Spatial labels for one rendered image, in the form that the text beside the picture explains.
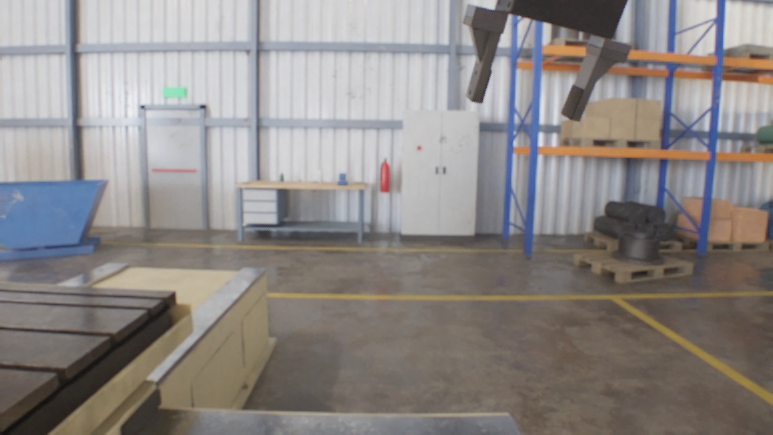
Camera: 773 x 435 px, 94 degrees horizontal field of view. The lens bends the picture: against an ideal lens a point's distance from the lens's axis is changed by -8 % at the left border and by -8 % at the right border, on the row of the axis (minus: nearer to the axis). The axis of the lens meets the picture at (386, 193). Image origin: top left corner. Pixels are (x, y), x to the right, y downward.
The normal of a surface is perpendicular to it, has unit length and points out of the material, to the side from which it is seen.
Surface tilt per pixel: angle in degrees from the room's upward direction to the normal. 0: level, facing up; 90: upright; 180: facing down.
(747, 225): 90
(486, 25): 114
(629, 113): 90
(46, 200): 90
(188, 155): 90
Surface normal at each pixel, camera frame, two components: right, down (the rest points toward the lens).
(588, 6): 0.11, 0.50
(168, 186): 0.02, 0.11
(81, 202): 0.49, 0.11
